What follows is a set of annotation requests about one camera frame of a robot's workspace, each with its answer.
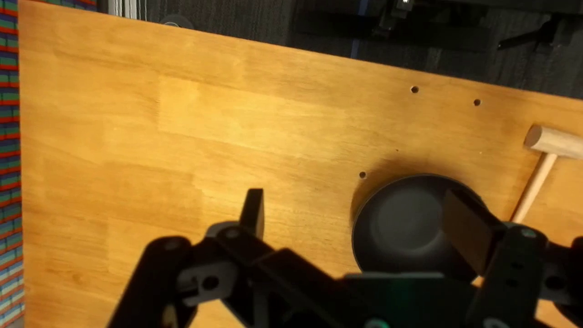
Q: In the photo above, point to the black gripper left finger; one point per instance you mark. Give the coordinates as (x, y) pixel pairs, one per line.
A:
(255, 267)

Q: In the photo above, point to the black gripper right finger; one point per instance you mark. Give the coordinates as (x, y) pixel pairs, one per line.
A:
(516, 274)

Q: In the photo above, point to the black bowl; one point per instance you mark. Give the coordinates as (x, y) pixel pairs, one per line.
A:
(401, 225)

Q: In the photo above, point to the wooden mallet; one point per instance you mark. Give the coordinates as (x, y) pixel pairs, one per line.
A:
(548, 141)

